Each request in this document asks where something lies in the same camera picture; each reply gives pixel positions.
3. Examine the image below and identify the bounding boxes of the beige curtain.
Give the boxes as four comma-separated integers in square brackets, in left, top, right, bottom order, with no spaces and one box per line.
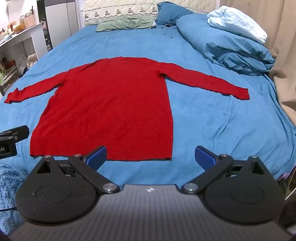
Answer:
[265,0,296,112]

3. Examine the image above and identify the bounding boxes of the cream quilted headboard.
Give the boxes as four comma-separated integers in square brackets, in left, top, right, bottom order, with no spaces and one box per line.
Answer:
[83,0,219,26]

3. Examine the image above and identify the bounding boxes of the cream canvas bag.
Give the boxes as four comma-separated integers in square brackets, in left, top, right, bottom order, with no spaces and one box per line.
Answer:
[26,54,37,69]

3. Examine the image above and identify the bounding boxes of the blue pillow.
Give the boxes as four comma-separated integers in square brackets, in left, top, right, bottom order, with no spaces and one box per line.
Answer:
[155,2,207,26]

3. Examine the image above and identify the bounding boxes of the light blue blanket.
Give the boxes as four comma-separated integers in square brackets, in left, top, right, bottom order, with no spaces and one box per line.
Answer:
[206,6,268,44]

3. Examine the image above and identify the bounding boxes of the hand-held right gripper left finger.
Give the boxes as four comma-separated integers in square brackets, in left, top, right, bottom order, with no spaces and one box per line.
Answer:
[28,146,121,195]

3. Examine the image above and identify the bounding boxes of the pink woven basket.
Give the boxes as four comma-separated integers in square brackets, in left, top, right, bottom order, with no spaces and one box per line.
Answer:
[24,14,36,29]

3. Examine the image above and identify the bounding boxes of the green pillow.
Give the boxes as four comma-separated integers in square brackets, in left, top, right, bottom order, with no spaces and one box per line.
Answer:
[95,16,157,32]

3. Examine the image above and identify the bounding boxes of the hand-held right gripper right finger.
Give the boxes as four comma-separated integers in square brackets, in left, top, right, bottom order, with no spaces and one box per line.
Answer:
[181,146,272,194]

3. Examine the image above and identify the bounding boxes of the small dark trinkets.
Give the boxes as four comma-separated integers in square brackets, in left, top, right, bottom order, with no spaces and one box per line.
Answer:
[161,23,174,39]

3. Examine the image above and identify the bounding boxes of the red sweater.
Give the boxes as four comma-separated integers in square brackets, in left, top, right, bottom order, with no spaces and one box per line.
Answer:
[4,56,250,162]

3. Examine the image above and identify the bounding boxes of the blue duvet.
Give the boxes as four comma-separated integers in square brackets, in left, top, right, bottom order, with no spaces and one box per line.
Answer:
[176,14,275,76]

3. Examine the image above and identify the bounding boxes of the grey and white wardrobe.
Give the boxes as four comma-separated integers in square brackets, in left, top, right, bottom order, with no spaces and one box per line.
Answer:
[37,0,85,51]

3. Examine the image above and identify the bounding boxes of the clear storage drawer unit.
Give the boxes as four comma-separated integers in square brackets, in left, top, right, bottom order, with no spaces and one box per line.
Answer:
[0,67,20,93]

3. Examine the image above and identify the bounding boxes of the person's blue fluffy clothing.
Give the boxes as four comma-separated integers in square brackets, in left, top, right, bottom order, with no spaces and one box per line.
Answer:
[0,162,29,234]

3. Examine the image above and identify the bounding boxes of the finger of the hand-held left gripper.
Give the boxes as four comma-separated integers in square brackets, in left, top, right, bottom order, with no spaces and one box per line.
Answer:
[0,125,30,142]

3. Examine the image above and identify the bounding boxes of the white desk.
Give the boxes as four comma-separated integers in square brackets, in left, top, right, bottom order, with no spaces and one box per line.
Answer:
[0,22,48,96]

